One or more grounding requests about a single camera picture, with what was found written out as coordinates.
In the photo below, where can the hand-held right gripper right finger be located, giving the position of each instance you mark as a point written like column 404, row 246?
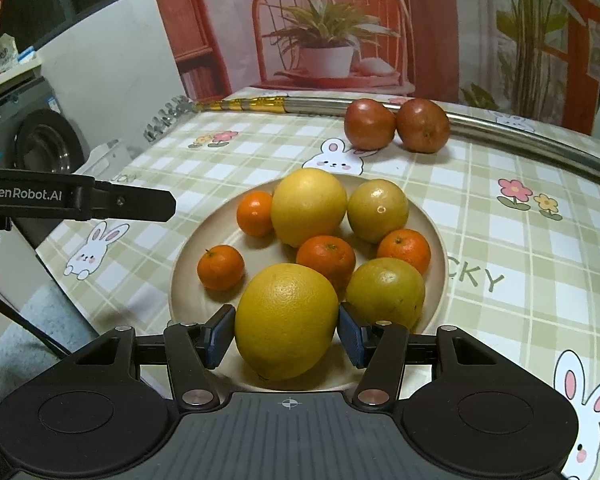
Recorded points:
column 351, row 335

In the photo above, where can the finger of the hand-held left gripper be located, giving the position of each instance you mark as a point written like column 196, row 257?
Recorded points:
column 135, row 202

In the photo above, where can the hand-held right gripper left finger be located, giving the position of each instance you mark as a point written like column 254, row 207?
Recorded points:
column 221, row 335

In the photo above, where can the beige round plate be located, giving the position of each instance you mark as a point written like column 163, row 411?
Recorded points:
column 195, row 310

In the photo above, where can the yellow-green citrus fruit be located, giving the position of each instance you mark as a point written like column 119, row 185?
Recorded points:
column 385, row 292
column 378, row 210

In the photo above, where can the large yellow citrus fruit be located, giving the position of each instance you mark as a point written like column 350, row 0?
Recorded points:
column 286, row 320
column 308, row 207

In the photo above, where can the small orange mandarin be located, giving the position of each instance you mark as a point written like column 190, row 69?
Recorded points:
column 326, row 260
column 255, row 212
column 220, row 267
column 404, row 250

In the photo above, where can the grey washing machine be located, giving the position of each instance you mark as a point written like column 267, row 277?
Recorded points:
column 45, row 145

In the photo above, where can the grey rug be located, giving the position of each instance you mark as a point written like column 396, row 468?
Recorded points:
column 55, row 310

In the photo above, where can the checkered bunny tablecloth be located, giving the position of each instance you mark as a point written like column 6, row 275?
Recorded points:
column 480, row 310

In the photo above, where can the telescopic metal rake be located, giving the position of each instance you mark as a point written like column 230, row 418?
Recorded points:
column 320, row 106

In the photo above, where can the red apple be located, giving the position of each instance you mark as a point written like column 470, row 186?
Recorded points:
column 370, row 124
column 422, row 125

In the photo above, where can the printed room backdrop cloth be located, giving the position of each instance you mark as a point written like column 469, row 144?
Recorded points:
column 430, row 35

